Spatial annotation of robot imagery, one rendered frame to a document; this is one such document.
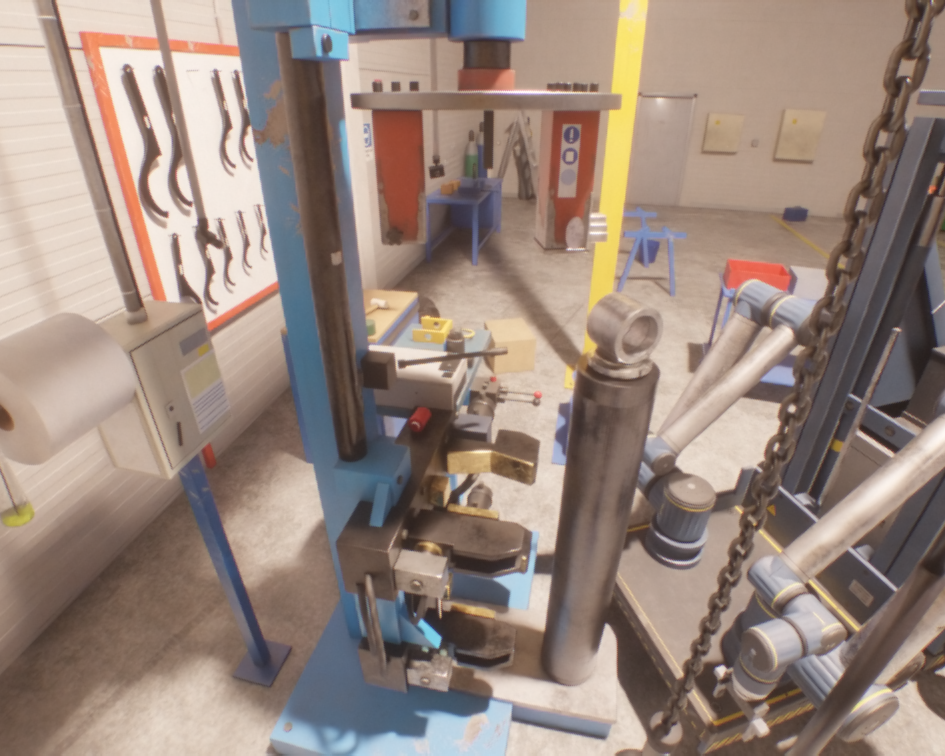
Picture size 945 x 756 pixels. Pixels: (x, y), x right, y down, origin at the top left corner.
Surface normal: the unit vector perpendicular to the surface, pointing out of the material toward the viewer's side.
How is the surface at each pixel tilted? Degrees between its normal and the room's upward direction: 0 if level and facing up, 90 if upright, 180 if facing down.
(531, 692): 0
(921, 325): 90
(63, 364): 56
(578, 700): 0
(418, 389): 90
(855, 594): 90
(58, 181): 90
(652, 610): 0
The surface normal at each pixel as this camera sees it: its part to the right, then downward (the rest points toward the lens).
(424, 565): 0.00, -0.87
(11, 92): 0.98, 0.11
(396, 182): 0.12, 0.49
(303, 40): -0.22, 0.48
